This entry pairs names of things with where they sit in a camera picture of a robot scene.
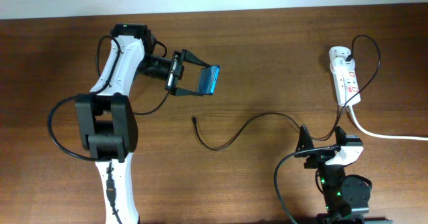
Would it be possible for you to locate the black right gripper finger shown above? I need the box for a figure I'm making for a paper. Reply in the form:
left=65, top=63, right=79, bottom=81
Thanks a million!
left=296, top=125, right=314, bottom=152
left=334, top=126, right=347, bottom=146

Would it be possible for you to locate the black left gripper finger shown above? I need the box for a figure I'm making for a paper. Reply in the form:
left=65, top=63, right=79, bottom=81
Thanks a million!
left=182, top=49, right=211, bottom=67
left=171, top=88, right=203, bottom=96

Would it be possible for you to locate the blue Galaxy smartphone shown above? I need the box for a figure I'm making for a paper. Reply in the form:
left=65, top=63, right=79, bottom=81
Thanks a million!
left=197, top=65, right=220, bottom=95

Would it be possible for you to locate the black USB charging cable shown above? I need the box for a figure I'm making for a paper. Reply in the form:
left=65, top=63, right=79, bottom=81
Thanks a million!
left=191, top=34, right=382, bottom=152

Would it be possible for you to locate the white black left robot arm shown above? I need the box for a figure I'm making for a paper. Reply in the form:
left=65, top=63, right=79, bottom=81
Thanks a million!
left=75, top=23, right=220, bottom=223

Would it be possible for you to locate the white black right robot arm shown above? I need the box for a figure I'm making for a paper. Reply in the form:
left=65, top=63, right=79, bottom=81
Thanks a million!
left=295, top=126, right=393, bottom=224

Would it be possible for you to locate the white power strip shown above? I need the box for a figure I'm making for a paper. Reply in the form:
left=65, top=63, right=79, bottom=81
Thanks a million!
left=329, top=46, right=361, bottom=106

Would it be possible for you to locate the white power strip cord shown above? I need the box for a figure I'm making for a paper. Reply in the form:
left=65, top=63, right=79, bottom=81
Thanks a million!
left=347, top=104, right=428, bottom=142

